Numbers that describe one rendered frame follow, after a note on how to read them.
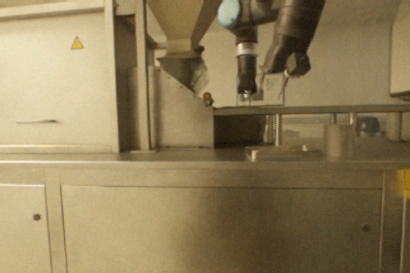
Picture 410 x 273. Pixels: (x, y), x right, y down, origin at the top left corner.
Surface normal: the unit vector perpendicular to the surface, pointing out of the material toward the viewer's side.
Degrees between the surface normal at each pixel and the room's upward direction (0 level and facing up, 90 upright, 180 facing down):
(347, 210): 90
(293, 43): 122
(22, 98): 90
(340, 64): 90
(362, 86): 90
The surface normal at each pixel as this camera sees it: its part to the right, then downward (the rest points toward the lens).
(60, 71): -0.11, 0.07
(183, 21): -0.09, 0.47
